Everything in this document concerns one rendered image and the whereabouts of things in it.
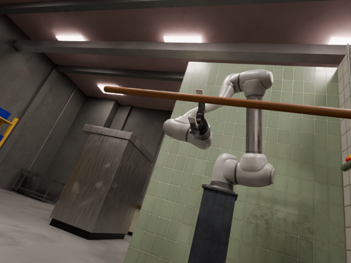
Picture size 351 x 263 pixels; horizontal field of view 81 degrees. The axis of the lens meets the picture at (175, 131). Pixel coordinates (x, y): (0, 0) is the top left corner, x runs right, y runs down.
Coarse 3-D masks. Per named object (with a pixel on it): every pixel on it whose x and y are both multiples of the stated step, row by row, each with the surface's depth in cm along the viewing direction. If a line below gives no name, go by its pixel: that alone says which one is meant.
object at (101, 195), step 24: (96, 144) 472; (120, 144) 459; (96, 168) 444; (120, 168) 445; (144, 168) 562; (72, 192) 430; (96, 192) 419; (120, 192) 460; (72, 216) 406; (96, 216) 396; (120, 216) 477
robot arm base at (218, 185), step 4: (204, 184) 141; (208, 184) 140; (212, 184) 136; (216, 184) 133; (220, 184) 132; (224, 184) 132; (228, 184) 133; (216, 188) 131; (220, 188) 130; (224, 188) 130; (228, 188) 132; (232, 188) 135; (232, 192) 127
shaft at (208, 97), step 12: (144, 96) 84; (156, 96) 82; (168, 96) 80; (180, 96) 79; (192, 96) 77; (204, 96) 76; (252, 108) 72; (264, 108) 70; (276, 108) 69; (288, 108) 67; (300, 108) 66; (312, 108) 65; (324, 108) 65; (336, 108) 64
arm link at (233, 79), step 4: (228, 76) 145; (232, 76) 140; (236, 76) 138; (224, 80) 144; (228, 80) 140; (232, 80) 138; (236, 80) 137; (224, 84) 139; (228, 84) 137; (232, 84) 138; (236, 84) 137; (236, 88) 139; (236, 92) 142
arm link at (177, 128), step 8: (224, 88) 136; (232, 88) 137; (224, 96) 132; (208, 104) 127; (216, 104) 128; (192, 112) 124; (168, 120) 117; (176, 120) 115; (184, 120) 115; (168, 128) 114; (176, 128) 112; (184, 128) 111; (176, 136) 113; (184, 136) 111
